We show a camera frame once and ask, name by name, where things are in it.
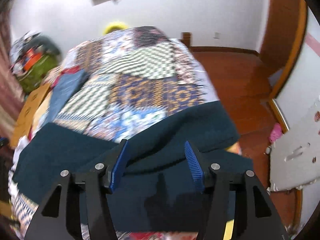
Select orange box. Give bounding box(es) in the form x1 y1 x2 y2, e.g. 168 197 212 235
23 48 43 71

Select wooden door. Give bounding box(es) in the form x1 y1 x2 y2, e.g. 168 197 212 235
259 0 308 99

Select folded blue jeans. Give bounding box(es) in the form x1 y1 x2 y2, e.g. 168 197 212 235
43 69 89 125

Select yellow round object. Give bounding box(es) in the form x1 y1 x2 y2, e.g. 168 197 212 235
103 21 129 35

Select green fabric bag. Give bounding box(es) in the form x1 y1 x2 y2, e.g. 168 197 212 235
17 54 58 94

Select pink striped curtain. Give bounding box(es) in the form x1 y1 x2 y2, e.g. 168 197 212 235
0 9 24 138

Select colourful patchwork bedspread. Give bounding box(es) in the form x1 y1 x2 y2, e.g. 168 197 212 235
9 26 220 238

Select brown cardboard box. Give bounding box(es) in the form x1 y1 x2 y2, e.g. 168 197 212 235
10 83 50 148

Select dark teal fleece pants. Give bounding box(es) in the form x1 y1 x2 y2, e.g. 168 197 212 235
12 101 253 232

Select pink slipper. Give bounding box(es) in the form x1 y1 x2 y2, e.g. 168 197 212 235
269 123 283 144

